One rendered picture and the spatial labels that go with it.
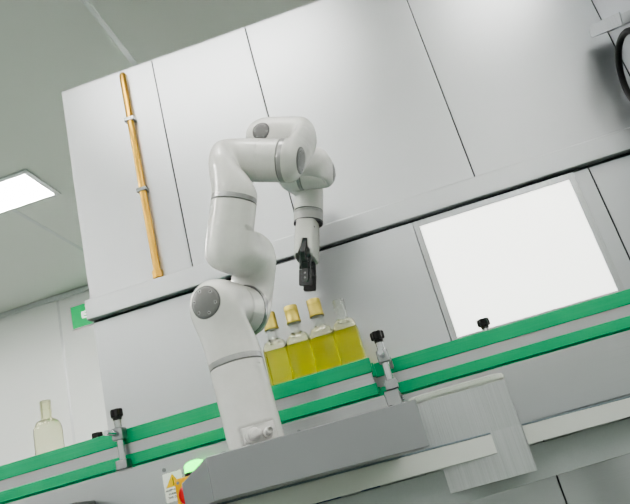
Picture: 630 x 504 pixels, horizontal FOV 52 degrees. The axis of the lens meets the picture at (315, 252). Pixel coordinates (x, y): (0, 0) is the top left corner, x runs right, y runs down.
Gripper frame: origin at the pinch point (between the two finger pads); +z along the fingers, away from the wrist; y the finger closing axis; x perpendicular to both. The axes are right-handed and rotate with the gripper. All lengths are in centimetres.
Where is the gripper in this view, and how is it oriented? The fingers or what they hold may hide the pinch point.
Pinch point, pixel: (307, 281)
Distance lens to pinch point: 160.1
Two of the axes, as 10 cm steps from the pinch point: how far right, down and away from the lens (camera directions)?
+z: -0.1, 9.5, -3.1
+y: -1.8, -3.0, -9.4
